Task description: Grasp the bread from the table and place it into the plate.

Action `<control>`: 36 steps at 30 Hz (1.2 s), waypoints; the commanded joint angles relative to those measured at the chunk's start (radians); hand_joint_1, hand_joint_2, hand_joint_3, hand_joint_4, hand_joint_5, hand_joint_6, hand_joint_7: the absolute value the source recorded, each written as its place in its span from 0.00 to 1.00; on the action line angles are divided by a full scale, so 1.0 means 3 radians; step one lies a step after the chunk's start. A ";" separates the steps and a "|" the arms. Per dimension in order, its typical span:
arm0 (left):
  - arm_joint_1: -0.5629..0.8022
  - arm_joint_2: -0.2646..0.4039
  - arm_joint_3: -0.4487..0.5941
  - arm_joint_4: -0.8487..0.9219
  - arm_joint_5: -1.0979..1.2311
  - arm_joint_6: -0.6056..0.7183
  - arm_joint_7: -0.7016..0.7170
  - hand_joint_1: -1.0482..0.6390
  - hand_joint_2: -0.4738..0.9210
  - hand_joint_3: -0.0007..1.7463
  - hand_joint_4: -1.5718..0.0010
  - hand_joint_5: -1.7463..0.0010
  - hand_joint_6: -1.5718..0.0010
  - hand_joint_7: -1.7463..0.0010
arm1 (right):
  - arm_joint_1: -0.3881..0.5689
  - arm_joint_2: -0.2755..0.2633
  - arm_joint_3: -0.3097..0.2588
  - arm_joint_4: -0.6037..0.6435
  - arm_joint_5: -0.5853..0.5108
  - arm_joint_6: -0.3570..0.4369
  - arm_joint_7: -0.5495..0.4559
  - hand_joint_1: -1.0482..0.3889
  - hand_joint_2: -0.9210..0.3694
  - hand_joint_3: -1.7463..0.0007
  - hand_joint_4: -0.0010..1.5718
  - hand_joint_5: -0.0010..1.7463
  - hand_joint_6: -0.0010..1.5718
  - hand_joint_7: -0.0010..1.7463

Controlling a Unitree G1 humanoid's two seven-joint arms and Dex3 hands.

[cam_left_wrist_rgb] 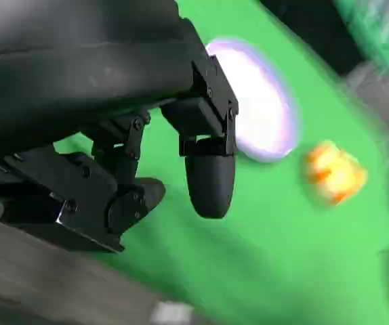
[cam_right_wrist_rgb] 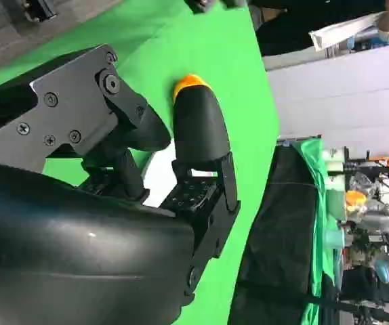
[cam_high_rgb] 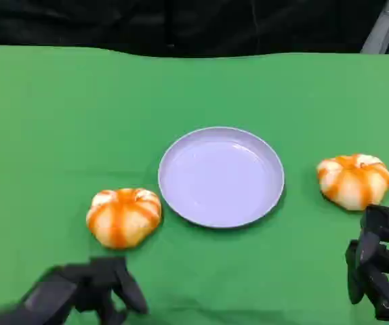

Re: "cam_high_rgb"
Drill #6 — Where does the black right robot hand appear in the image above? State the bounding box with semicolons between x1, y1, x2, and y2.
345;204;389;322

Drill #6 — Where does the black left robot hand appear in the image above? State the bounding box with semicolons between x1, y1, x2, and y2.
20;256;150;325

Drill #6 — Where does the orange and white bread roll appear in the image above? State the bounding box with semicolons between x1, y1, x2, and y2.
316;153;389;212
85;188;163;251

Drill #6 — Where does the lilac plate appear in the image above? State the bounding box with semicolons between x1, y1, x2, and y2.
157;126;286;230

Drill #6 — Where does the black background curtain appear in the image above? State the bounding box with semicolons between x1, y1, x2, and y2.
0;0;389;58

